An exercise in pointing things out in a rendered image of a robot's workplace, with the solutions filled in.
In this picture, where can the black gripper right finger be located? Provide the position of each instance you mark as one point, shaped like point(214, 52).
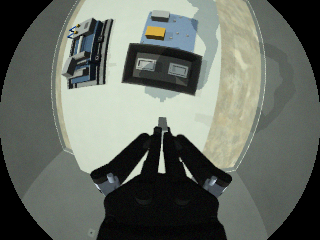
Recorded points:
point(196, 162)

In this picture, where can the yellow rectangular block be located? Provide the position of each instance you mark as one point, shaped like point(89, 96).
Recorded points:
point(156, 33)

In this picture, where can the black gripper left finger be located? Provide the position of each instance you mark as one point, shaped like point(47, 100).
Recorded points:
point(110, 176)

